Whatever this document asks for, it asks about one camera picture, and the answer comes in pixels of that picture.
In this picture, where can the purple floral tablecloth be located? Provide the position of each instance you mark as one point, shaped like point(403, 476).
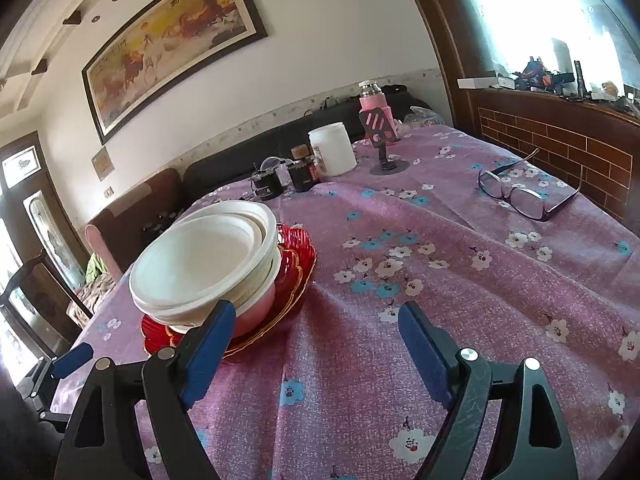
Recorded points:
point(400, 270)

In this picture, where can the wooden door with glass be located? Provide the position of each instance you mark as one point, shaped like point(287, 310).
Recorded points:
point(30, 210)

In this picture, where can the green cloth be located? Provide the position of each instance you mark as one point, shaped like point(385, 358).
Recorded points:
point(93, 267)

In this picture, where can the black jar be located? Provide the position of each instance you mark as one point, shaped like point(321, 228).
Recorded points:
point(301, 175)
point(267, 185)

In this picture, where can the black phone stand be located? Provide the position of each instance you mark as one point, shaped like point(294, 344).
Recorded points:
point(387, 165)

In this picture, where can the white plastic jar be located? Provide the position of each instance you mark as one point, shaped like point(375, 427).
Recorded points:
point(332, 152)

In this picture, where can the pink thermos bottle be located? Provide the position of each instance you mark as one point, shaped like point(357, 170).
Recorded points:
point(372, 102)

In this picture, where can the bright window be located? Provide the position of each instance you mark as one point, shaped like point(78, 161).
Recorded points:
point(540, 15)

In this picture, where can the dark wooden chair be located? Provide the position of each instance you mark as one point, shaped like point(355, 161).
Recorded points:
point(40, 300)

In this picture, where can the pile of assorted gadgets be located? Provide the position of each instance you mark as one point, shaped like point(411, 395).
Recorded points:
point(555, 77)

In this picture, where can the wall light switch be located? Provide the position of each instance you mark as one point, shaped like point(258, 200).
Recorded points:
point(108, 192)

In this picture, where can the purple framed eyeglasses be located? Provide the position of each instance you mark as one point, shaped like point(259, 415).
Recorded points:
point(525, 200)

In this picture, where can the red plate with gold rim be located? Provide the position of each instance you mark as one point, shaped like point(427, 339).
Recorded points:
point(280, 305)

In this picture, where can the flat white box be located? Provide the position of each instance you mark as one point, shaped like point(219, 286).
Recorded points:
point(482, 81)

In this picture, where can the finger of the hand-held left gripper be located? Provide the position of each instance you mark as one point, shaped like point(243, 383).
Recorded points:
point(72, 360)

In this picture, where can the dark sofa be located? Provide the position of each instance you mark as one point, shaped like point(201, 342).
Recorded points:
point(240, 160)

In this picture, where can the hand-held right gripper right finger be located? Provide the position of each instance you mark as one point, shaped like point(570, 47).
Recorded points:
point(425, 350)

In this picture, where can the small brown lidded jar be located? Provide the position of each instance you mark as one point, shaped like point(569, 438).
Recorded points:
point(301, 151)

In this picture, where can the small wall plaque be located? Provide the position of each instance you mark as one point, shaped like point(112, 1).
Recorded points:
point(102, 164)

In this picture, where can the brown armchair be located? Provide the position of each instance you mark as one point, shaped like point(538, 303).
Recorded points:
point(130, 210)

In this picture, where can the clear plastic bag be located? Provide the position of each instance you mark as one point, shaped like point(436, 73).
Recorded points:
point(422, 116)

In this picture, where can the red ribbed glass plate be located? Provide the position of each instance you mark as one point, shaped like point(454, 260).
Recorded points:
point(300, 250)

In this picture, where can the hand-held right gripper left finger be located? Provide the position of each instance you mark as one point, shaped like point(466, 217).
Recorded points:
point(210, 355)

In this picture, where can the framed horse painting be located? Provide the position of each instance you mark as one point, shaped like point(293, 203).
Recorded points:
point(170, 45)

